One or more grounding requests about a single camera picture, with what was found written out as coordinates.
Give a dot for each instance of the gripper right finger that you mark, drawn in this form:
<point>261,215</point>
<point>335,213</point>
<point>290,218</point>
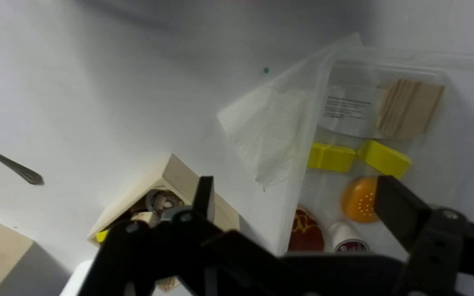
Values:
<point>434,238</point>

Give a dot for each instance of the clear plastic bag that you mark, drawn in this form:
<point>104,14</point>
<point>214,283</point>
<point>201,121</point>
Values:
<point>270,131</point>

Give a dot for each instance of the round tin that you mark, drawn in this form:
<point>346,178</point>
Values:
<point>163,202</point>

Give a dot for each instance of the white object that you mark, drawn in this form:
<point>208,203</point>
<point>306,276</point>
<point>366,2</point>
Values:
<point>76,281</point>

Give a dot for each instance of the red and yellow patterned toy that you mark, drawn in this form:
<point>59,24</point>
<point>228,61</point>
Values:
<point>305,232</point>

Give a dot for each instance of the orange dotted toy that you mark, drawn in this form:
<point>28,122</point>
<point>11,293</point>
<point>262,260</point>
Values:
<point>358,201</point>

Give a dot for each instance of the yellow block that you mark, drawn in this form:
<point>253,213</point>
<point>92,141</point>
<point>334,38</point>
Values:
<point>385,158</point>
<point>331,157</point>

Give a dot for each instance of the white paper label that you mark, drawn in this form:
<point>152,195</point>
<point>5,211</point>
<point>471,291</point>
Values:
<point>350,109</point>

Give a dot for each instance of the light wooden block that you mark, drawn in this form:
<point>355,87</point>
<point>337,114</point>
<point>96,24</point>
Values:
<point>412,109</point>

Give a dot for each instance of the light wooden box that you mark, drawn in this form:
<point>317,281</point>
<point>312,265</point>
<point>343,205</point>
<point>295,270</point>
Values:
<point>171,174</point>

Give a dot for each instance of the clear plastic storage bin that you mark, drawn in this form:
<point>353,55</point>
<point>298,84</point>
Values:
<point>438,164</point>

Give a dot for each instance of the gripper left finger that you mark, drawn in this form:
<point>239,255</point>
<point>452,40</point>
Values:
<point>159,246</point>

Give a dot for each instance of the small white cup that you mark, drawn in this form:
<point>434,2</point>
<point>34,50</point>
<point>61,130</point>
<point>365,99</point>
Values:
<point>346,238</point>

